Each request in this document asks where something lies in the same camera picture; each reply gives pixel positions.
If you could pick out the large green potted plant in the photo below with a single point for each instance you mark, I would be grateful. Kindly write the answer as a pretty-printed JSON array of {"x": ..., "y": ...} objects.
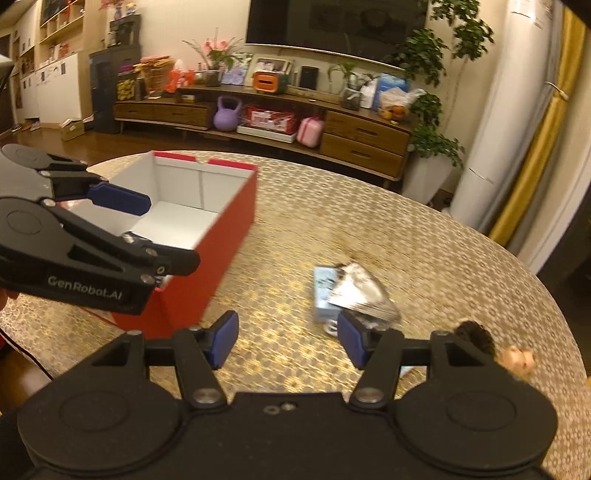
[{"x": 429, "y": 175}]

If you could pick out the purple kettlebell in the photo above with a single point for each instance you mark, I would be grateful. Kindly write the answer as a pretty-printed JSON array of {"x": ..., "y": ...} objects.
[{"x": 226, "y": 117}]

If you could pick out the silver foil packet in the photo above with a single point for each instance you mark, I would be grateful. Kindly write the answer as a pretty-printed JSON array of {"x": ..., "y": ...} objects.
[{"x": 360, "y": 290}]

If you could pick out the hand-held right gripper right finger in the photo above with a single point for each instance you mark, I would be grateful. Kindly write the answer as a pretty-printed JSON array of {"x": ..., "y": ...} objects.
[{"x": 352, "y": 339}]

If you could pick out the black picture frame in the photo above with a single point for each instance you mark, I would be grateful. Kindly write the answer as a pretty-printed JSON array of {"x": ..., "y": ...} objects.
[{"x": 309, "y": 77}]

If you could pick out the black tall cabinet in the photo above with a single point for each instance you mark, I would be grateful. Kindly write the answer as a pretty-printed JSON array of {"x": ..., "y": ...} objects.
[{"x": 104, "y": 92}]

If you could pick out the white wall shelving unit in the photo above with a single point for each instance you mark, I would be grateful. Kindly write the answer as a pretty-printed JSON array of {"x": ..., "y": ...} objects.
[{"x": 60, "y": 87}]

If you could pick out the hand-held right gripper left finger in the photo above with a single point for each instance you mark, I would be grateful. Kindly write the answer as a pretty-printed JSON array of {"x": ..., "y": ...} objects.
[{"x": 225, "y": 339}]

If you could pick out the red gift box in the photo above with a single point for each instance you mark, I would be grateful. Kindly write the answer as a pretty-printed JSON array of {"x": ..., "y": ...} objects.
[{"x": 270, "y": 117}]

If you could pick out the small plant in glass vase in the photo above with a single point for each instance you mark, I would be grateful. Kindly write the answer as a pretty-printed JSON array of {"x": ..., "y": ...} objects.
[{"x": 351, "y": 92}]

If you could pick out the plastic bag of oranges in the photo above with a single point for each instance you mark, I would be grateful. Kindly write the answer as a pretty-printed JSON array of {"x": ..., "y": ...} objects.
[{"x": 397, "y": 104}]

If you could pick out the yellow curtain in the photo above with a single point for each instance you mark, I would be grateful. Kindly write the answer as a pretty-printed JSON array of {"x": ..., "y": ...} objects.
[{"x": 549, "y": 138}]

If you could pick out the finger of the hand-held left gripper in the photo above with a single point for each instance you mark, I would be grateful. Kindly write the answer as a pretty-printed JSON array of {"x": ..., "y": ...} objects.
[
  {"x": 122, "y": 198},
  {"x": 178, "y": 263}
]

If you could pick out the white tray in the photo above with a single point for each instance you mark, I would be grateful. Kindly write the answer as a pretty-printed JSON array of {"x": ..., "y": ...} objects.
[{"x": 265, "y": 132}]

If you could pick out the pink flowering potted plant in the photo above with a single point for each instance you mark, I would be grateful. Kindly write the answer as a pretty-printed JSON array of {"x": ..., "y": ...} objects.
[{"x": 217, "y": 53}]

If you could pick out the red ornament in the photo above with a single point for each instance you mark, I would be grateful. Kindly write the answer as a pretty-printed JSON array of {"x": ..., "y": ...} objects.
[{"x": 178, "y": 79}]

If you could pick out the flat screen television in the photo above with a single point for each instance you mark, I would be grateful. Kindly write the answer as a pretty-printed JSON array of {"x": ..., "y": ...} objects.
[{"x": 332, "y": 23}]

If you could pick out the pink carry case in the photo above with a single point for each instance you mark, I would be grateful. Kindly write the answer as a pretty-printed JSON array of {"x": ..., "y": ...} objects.
[{"x": 309, "y": 131}]

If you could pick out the light blue packet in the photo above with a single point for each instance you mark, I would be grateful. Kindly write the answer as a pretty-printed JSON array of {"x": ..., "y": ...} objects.
[{"x": 322, "y": 288}]

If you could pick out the dark fuzzy ball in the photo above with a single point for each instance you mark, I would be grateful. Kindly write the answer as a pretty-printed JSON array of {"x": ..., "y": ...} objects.
[{"x": 475, "y": 339}]

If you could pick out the wooden television cabinet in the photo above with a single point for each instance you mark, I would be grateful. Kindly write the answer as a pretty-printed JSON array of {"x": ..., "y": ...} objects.
[{"x": 364, "y": 147}]

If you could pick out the white photo frame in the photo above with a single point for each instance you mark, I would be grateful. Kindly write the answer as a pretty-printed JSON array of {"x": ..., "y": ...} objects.
[{"x": 273, "y": 64}]

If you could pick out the red cardboard box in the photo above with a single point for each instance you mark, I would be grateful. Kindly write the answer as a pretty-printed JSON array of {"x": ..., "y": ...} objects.
[{"x": 221, "y": 240}]

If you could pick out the white tower air conditioner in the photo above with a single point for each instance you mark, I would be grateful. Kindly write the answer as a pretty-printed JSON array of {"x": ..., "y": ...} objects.
[{"x": 508, "y": 115}]

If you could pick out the purple picture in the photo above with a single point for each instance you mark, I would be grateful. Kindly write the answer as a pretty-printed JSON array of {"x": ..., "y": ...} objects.
[{"x": 236, "y": 71}]

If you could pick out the small beige figurine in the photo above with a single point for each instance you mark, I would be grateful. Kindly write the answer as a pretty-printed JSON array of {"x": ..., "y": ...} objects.
[{"x": 518, "y": 361}]

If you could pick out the orange radio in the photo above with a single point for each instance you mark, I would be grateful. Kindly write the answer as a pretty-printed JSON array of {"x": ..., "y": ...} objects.
[{"x": 269, "y": 83}]

